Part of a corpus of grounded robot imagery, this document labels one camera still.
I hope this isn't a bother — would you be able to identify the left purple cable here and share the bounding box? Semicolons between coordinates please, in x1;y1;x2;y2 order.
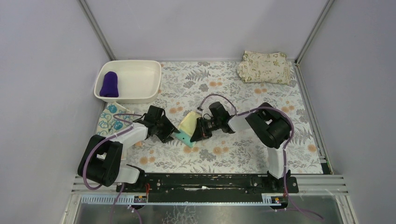
82;113;143;224

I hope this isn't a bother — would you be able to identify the white cable duct strip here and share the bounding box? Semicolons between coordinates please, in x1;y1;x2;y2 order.
80;194;148;205

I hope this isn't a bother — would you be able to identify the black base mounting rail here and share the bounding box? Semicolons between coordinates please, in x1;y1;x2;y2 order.
116;173;299;203

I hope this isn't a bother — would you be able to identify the yellow teal patterned towel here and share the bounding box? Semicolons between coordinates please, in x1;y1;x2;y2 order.
175;111;202;148

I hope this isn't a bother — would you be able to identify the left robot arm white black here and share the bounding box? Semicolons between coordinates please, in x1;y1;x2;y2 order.
78;105;180;190

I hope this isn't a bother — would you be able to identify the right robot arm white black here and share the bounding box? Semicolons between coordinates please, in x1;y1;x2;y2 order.
190;102;294;179

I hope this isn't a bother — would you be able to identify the cream patterned folded towel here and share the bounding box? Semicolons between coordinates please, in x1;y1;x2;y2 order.
236;51;291;85

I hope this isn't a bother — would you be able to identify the white bear patterned towel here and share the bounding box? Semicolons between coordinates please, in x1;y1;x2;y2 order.
94;102;138;141

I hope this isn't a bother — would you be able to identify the purple towel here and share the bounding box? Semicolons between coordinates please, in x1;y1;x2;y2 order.
99;71;119;98

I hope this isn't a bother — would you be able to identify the floral patterned table mat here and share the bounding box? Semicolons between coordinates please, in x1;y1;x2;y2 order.
121;62;323;174

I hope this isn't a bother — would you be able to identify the white rectangular basin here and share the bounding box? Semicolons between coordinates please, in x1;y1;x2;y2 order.
93;60;162;104

